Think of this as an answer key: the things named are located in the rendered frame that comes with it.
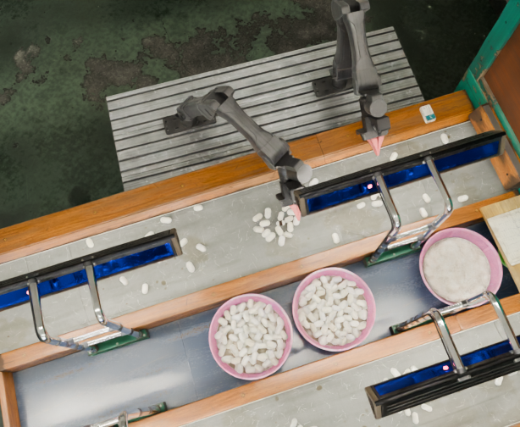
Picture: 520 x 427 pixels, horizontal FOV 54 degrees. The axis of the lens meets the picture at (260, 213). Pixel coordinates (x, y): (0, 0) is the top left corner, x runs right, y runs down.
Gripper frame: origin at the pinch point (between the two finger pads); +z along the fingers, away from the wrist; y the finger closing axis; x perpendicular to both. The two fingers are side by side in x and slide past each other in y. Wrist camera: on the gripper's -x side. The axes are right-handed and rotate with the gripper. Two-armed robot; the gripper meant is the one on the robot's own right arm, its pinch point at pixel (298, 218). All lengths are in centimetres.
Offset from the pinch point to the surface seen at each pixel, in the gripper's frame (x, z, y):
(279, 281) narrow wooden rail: -7.2, 16.6, -12.3
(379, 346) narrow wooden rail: -26.6, 38.6, 11.1
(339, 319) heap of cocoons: -17.2, 31.0, 2.3
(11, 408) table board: -11, 29, -105
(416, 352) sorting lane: -28, 44, 22
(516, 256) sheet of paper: -19, 28, 64
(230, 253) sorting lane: 4.2, 7.1, -24.7
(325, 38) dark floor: 140, -37, 62
